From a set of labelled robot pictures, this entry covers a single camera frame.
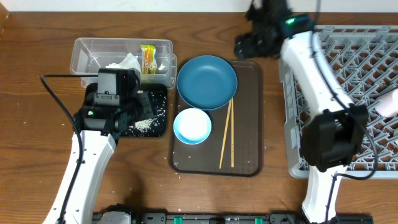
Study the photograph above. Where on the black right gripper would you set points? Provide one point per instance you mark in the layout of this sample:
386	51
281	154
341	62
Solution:
245	49

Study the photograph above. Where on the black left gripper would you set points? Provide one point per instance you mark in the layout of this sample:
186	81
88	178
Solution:
148	112

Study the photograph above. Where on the pile of rice grains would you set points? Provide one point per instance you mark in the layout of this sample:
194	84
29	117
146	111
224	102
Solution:
152	127

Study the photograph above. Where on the black rectangular tray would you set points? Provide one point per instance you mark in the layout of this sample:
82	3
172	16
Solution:
157	96

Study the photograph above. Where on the orange green snack wrapper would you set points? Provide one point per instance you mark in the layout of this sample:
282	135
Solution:
149	64

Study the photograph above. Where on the white tissue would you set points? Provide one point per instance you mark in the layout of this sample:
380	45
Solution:
129	62

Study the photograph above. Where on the small light blue bowl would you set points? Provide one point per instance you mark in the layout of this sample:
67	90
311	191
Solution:
192	126

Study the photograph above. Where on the wooden chopstick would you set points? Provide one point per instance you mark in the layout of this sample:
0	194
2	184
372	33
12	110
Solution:
232	132
225	132

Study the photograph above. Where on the large blue plate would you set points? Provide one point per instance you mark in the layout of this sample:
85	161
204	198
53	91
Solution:
207	82

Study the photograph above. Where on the white cup pink inside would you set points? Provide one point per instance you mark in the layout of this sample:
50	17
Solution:
387	104

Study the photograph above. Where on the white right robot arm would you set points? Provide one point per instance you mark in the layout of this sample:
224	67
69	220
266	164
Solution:
337	126

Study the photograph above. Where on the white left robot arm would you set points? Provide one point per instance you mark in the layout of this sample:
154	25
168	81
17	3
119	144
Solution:
96	134

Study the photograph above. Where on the clear plastic waste bin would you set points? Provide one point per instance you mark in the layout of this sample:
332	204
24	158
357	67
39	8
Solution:
91	54

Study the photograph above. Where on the grey dishwasher rack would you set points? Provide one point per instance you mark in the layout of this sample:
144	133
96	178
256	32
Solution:
364	61

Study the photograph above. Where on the brown serving tray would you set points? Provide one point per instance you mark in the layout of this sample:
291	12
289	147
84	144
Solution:
213	155

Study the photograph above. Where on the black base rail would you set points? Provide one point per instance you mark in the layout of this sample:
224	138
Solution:
120	213

